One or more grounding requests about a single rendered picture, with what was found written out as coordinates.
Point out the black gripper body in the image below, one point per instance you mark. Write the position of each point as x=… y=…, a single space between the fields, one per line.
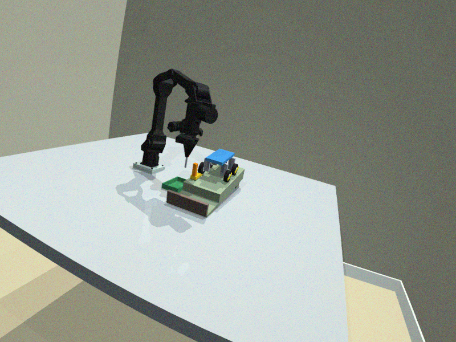
x=191 y=129

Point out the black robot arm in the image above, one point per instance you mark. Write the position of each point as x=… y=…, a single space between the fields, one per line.
x=199 y=107

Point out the blue trolley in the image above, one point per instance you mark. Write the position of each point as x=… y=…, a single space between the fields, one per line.
x=220 y=157

